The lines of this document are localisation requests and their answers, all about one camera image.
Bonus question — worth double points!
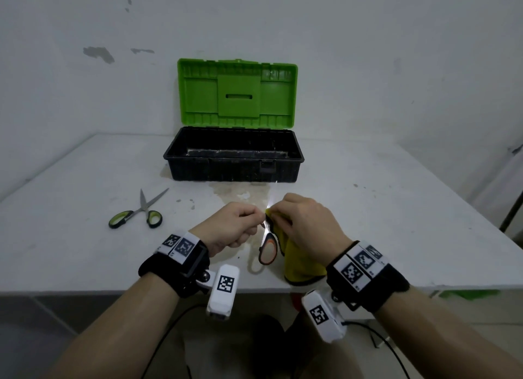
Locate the orange-handled scissors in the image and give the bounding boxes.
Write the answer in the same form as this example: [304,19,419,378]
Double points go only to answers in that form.
[258,201,282,266]

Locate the person's left hand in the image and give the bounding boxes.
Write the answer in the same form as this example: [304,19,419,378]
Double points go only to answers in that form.
[187,201,266,258]

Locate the person's left forearm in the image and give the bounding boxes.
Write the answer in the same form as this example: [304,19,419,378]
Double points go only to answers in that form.
[45,273,180,379]

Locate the black wristband with markers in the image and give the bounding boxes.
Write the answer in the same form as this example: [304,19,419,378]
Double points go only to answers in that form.
[326,240,411,313]
[138,231,211,299]

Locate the black left wristband with markers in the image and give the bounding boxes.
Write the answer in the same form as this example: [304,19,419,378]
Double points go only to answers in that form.
[138,231,211,299]

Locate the person's right hand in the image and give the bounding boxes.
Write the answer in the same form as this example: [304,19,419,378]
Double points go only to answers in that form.
[270,193,353,267]

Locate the black right camera cable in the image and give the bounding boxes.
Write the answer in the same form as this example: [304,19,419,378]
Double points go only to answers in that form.
[342,321,411,379]

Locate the person's right forearm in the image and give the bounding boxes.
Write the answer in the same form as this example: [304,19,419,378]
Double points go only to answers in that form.
[374,286,523,379]

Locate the black right wristband with markers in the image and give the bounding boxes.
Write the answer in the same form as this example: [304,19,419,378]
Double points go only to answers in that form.
[326,240,411,313]

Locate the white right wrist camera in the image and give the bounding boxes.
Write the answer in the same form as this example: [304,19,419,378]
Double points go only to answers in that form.
[301,290,348,344]

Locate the person's legs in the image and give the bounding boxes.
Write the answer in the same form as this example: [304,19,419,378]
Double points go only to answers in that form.
[179,309,360,379]

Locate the green-handled scissors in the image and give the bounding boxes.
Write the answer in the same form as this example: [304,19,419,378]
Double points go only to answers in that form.
[108,188,170,230]

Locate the green plastic scrap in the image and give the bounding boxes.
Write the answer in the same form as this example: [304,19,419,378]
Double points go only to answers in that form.
[439,289,500,301]

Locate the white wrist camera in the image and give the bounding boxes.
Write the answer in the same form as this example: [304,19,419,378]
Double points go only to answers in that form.
[301,290,348,344]
[196,264,241,321]

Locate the green lid black toolbox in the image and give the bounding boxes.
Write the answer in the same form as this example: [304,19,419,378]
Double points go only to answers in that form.
[163,57,306,184]

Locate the black metal pole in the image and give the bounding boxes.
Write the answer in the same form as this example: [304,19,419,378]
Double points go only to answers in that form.
[499,193,523,233]

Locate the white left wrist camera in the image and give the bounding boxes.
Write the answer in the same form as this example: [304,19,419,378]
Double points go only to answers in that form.
[196,264,241,321]

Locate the white table leg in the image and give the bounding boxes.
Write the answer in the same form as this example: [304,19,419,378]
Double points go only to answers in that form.
[369,329,391,349]

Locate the yellow cloth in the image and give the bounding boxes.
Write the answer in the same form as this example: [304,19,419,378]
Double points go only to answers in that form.
[264,209,327,287]

